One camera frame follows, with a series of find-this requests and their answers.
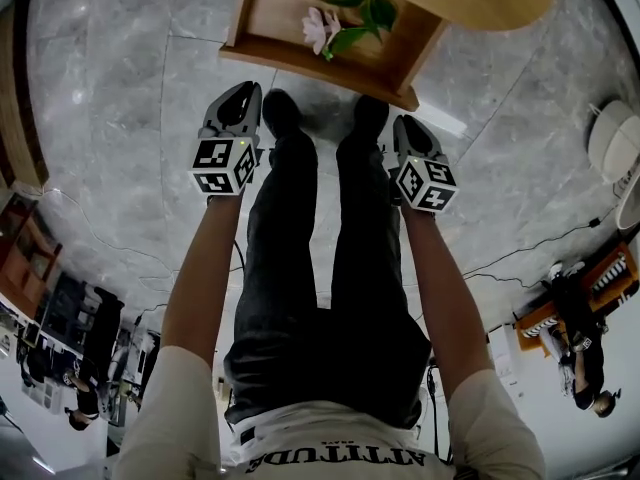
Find person's left black shoe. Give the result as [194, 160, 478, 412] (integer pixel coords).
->
[261, 88, 304, 139]

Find wooden drawer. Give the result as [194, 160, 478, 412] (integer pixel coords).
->
[218, 0, 450, 113]

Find person's right black shoe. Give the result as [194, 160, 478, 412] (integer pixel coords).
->
[352, 94, 391, 139]

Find pink flower with green leaves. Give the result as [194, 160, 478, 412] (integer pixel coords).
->
[301, 0, 400, 63]

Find black floor cable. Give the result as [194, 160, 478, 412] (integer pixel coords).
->
[462, 207, 616, 289]

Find white round side table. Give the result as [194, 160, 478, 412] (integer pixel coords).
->
[585, 98, 640, 232]

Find person's left forearm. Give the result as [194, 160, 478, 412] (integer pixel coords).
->
[160, 193, 251, 369]

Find person's right forearm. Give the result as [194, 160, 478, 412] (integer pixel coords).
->
[401, 205, 496, 384]

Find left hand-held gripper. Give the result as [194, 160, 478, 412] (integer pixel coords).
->
[188, 80, 264, 198]

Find person's black shoe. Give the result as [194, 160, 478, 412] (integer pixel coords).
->
[352, 94, 391, 139]
[261, 88, 304, 139]

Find person's white shirt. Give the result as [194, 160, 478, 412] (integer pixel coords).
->
[112, 345, 549, 480]

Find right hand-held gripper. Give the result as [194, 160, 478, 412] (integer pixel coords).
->
[388, 113, 461, 215]

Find person's black trousers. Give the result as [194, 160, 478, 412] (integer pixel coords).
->
[223, 127, 433, 430]

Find brown wooden cabinet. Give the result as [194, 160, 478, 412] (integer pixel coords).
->
[0, 192, 65, 319]

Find striped black white cloth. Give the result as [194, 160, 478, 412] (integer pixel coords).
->
[592, 253, 626, 294]

